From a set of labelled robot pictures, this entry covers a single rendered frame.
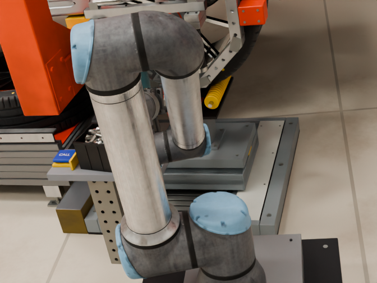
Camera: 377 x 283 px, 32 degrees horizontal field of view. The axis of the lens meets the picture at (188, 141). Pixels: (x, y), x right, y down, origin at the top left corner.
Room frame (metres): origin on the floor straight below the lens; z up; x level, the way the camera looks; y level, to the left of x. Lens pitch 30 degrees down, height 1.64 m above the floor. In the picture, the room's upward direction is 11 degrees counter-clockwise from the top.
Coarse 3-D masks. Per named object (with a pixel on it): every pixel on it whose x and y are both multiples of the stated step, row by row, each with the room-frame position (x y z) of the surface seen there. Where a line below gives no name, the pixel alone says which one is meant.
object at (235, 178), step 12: (252, 144) 2.42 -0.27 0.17; (252, 156) 2.39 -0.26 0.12; (168, 168) 2.36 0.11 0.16; (180, 168) 2.34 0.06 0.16; (192, 168) 2.32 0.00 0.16; (204, 168) 2.30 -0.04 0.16; (216, 168) 2.28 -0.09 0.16; (228, 168) 2.27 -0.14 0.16; (240, 168) 2.25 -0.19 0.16; (168, 180) 2.30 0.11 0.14; (180, 180) 2.29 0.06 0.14; (192, 180) 2.27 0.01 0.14; (204, 180) 2.25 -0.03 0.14; (216, 180) 2.23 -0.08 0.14; (228, 180) 2.21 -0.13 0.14; (240, 180) 2.20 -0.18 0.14
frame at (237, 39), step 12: (228, 0) 2.16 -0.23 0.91; (228, 12) 2.16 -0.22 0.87; (228, 24) 2.16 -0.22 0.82; (240, 36) 2.15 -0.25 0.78; (228, 48) 2.17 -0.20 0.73; (240, 48) 2.15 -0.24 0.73; (216, 60) 2.18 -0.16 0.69; (228, 60) 2.17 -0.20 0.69; (204, 72) 2.22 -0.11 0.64; (216, 72) 2.19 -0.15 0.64; (156, 84) 2.27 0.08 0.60; (204, 84) 2.20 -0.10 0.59
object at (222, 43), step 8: (144, 0) 2.37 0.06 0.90; (152, 0) 2.37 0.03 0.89; (208, 16) 2.31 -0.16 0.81; (216, 24) 2.29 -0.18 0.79; (224, 24) 2.27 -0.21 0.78; (224, 40) 2.42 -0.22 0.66; (208, 48) 2.32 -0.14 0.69; (216, 48) 2.41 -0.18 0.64; (208, 56) 2.37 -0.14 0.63; (216, 56) 2.29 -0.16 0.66; (208, 64) 2.28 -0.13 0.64
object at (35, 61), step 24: (0, 0) 2.36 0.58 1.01; (24, 0) 2.33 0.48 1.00; (0, 24) 2.37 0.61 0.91; (24, 24) 2.34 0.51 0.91; (48, 24) 2.43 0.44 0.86; (24, 48) 2.35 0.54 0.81; (48, 48) 2.39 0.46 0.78; (24, 72) 2.36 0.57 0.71; (48, 72) 2.33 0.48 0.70; (24, 96) 2.37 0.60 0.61; (48, 96) 2.33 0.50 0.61; (72, 96) 2.46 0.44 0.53
